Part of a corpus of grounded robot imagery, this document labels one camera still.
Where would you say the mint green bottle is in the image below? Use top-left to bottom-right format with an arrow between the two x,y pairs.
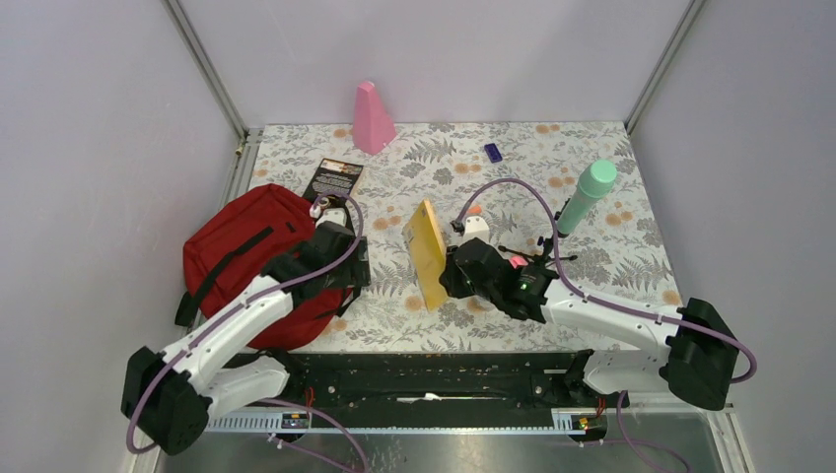
556,160 -> 618,237

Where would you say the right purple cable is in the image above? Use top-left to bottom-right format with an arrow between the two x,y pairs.
451,177 -> 759,473

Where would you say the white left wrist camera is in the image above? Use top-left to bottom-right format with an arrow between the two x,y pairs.
310,197 -> 348,227

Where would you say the yellow notebook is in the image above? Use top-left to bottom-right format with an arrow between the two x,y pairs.
402,199 -> 449,311

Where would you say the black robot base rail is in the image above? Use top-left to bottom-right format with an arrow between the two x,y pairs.
263,350 -> 618,415

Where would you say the pink capped small bottle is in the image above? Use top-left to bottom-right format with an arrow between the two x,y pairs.
509,255 -> 528,268

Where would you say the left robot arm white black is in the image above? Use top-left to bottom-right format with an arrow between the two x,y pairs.
120,221 -> 370,454

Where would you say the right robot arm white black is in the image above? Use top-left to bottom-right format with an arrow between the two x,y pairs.
439,238 -> 741,411

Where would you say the red student backpack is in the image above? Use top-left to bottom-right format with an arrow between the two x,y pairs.
174,184 -> 363,351

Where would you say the floral table mat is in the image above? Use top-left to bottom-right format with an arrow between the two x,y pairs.
239,122 -> 681,353

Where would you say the slotted cable duct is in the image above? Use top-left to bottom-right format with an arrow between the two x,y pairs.
205,405 -> 607,436

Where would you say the small purple eraser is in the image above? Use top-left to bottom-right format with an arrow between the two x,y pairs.
484,143 -> 503,164

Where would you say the pink cone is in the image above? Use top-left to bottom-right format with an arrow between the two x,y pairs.
353,81 -> 397,155

